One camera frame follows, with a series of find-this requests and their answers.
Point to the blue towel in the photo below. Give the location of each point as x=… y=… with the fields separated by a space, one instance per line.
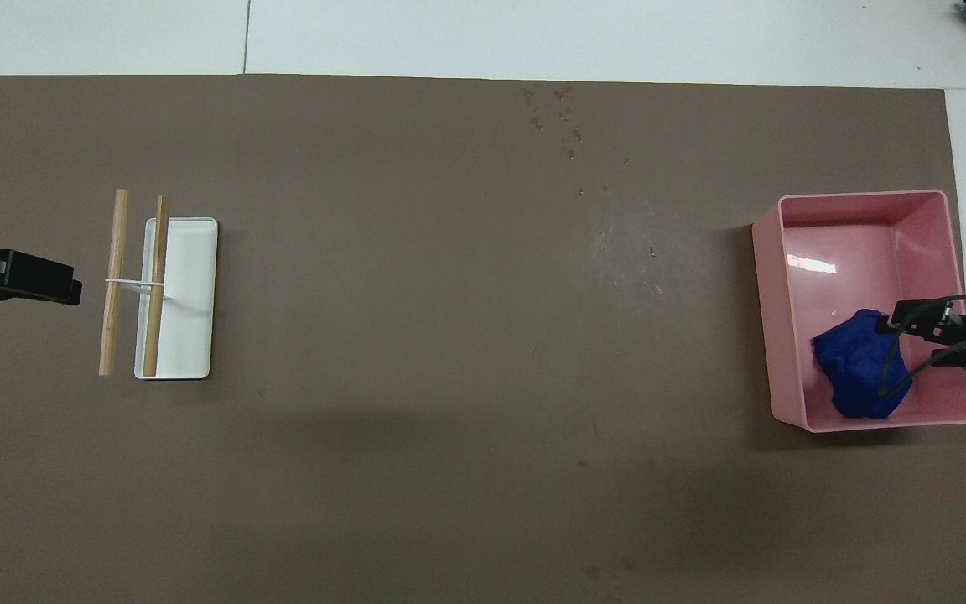
x=856 y=369

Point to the brown table mat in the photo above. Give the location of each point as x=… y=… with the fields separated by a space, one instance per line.
x=449 y=377

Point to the pink plastic bin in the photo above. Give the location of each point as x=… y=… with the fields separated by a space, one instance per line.
x=852 y=252

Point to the white rack base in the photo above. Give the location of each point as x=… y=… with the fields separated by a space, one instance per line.
x=189 y=327

